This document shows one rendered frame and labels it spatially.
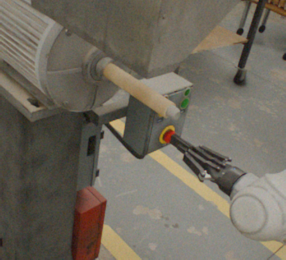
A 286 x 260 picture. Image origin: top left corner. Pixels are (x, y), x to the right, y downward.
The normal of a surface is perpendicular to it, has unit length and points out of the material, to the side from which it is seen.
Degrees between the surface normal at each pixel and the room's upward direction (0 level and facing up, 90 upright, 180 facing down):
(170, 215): 0
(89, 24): 90
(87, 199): 0
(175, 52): 90
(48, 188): 90
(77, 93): 96
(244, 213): 67
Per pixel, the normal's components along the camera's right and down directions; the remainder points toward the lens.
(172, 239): 0.15, -0.82
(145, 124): -0.74, 0.28
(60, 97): 0.26, 0.77
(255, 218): -0.68, -0.11
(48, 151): 0.66, 0.50
